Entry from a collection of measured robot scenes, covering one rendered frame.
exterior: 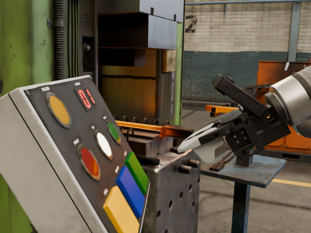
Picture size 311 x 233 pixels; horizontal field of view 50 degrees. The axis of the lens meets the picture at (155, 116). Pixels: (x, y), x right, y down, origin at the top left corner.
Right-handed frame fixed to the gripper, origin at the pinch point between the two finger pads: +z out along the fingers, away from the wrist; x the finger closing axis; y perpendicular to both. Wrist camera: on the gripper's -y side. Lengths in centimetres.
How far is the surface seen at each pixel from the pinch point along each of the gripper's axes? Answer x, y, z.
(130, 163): -2.9, -2.1, 10.2
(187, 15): 824, -98, -89
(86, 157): -20.8, -9.6, 10.6
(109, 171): -13.8, -4.9, 11.0
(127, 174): -8.5, -1.6, 10.2
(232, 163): 86, 39, -8
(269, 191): 249, 140, -29
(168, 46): 48, -20, -7
